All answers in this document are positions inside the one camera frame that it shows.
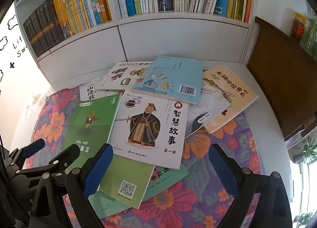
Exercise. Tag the row of black books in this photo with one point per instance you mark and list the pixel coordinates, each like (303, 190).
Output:
(42, 32)

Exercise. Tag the floral blanket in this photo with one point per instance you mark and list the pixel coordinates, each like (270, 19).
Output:
(173, 203)

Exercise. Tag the white calligraphy book swordsman picture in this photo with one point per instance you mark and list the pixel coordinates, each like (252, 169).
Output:
(210, 104)

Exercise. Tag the white calligraphy book beige base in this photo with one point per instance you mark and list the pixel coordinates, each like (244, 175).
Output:
(89, 93)

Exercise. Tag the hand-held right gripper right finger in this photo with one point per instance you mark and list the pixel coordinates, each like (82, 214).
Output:
(223, 168)

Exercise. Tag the green plant in glass vase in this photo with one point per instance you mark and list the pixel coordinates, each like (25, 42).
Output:
(309, 37)

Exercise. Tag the brown wooden cabinet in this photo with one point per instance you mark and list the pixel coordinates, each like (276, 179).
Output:
(279, 81)

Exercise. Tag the teal book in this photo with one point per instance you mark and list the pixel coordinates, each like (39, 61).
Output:
(171, 178)

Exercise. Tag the jar with red label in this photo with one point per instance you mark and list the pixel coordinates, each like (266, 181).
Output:
(299, 28)

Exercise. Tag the dark green fable book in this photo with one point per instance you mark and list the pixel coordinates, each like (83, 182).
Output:
(84, 128)

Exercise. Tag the pale yellow picture book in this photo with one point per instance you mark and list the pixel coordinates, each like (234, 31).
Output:
(235, 94)

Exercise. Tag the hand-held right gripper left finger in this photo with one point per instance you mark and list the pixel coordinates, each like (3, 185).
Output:
(99, 168)

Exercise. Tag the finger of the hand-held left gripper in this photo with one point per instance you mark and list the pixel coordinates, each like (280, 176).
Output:
(34, 147)
(66, 153)

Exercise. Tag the row of yellow orange books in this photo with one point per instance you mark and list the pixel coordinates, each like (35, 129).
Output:
(81, 7)

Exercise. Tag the white bookshelf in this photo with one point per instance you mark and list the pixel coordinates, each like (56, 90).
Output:
(86, 47)

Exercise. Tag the cream book with costumed figures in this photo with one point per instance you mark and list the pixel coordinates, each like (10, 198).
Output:
(116, 74)

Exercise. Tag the green potted plant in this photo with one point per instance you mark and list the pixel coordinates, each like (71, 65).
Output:
(307, 151)

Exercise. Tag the white book with warrior picture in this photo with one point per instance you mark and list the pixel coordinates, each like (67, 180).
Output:
(148, 128)

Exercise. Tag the light blue book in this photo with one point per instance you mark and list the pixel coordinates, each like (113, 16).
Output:
(168, 76)

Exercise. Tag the light green picture book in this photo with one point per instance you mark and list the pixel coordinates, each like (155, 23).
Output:
(118, 176)

